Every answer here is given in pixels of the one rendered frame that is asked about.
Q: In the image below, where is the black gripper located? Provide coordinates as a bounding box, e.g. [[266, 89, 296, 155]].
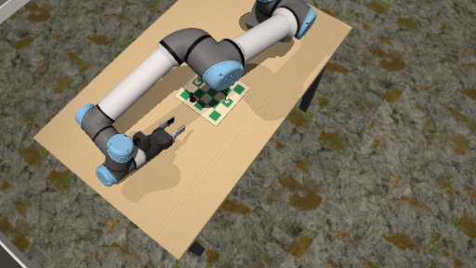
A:
[[132, 116, 186, 168]]

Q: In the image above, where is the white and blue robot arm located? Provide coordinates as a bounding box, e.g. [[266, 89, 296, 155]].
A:
[[75, 0, 317, 187]]

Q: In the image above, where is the green and cream chessboard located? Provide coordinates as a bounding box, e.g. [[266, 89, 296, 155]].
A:
[[175, 76, 250, 127]]

